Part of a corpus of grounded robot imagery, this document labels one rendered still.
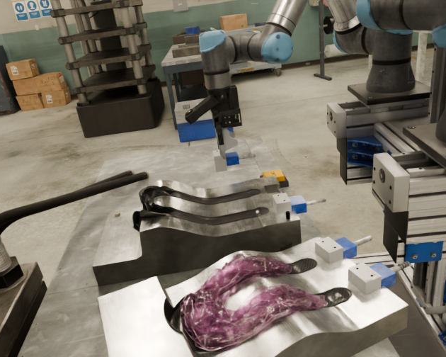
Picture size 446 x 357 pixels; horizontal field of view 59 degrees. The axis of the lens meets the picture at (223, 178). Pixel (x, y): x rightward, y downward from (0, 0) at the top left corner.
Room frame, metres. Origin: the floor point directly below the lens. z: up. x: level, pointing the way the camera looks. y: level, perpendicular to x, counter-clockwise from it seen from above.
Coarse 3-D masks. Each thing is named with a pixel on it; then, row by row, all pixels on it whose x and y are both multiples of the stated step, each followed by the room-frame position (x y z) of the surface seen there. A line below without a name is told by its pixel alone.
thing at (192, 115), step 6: (210, 96) 1.13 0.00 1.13; (204, 102) 1.13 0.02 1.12; (210, 102) 1.11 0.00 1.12; (216, 102) 1.12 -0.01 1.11; (198, 108) 1.11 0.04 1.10; (204, 108) 1.11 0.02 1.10; (210, 108) 1.12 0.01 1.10; (186, 114) 1.13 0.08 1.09; (192, 114) 1.11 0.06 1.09; (198, 114) 1.11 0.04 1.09; (186, 120) 1.12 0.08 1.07; (192, 120) 1.11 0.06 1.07
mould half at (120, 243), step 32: (192, 192) 0.99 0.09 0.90; (224, 192) 1.00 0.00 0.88; (128, 224) 0.93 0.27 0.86; (160, 224) 0.78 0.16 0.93; (192, 224) 0.81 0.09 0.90; (224, 224) 0.83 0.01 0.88; (256, 224) 0.80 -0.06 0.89; (288, 224) 0.79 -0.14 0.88; (96, 256) 0.80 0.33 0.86; (128, 256) 0.78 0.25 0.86; (160, 256) 0.77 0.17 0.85; (192, 256) 0.77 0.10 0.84; (224, 256) 0.78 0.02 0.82
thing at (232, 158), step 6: (216, 150) 1.16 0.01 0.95; (216, 156) 1.11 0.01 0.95; (228, 156) 1.13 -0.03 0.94; (234, 156) 1.12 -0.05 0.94; (240, 156) 1.14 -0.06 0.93; (246, 156) 1.14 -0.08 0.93; (252, 156) 1.14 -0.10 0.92; (216, 162) 1.11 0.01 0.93; (222, 162) 1.11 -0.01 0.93; (228, 162) 1.12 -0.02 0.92; (234, 162) 1.12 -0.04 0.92; (216, 168) 1.11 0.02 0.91; (222, 168) 1.11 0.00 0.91
